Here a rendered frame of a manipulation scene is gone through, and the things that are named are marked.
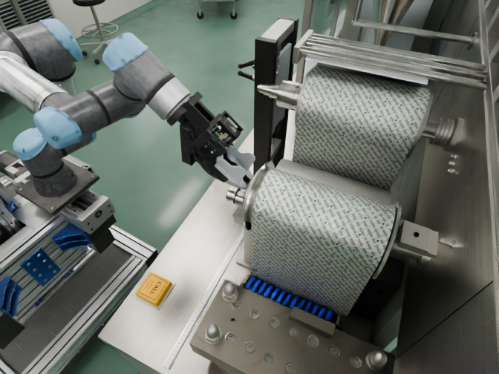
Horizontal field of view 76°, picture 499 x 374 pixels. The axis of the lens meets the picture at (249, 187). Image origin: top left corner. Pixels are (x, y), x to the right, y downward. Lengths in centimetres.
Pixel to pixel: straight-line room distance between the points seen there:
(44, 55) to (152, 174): 168
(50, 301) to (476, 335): 178
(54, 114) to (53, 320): 134
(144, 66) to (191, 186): 184
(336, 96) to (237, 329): 53
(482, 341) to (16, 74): 88
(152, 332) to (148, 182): 171
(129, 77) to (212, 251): 57
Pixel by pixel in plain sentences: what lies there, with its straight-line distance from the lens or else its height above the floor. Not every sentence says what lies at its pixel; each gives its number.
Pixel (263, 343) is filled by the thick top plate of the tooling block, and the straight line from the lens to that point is 74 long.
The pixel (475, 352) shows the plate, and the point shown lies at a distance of 41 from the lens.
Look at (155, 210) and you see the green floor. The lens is 231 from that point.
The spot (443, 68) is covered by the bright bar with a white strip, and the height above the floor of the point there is 145.
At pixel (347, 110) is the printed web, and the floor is 137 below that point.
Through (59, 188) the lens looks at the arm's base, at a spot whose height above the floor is 85.
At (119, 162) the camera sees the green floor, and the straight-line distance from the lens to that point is 276.
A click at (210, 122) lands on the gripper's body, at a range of 59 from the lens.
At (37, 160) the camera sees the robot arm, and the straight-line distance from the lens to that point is 133.
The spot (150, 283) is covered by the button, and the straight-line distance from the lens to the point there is 94.
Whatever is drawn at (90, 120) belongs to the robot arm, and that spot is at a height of 139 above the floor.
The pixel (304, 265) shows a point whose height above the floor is 117.
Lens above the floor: 174
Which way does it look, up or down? 48 degrees down
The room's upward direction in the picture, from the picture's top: straight up
